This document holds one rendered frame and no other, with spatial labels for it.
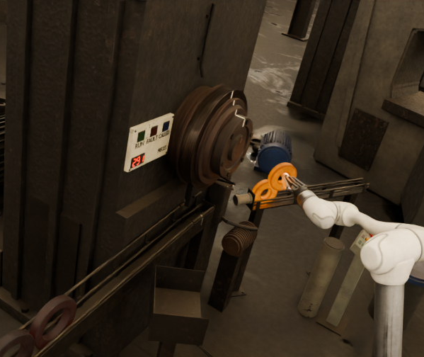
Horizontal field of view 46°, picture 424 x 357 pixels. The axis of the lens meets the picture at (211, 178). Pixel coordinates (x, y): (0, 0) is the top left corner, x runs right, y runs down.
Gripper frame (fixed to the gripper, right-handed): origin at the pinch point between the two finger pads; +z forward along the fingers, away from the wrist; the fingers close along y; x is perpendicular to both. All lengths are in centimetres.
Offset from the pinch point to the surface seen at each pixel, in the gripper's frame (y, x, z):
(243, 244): -16.8, -38.1, -8.3
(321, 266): 32, -50, -21
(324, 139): 171, -69, 161
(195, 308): -67, -26, -55
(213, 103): -56, 43, -11
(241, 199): -15.3, -20.7, 7.7
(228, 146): -48, 26, -17
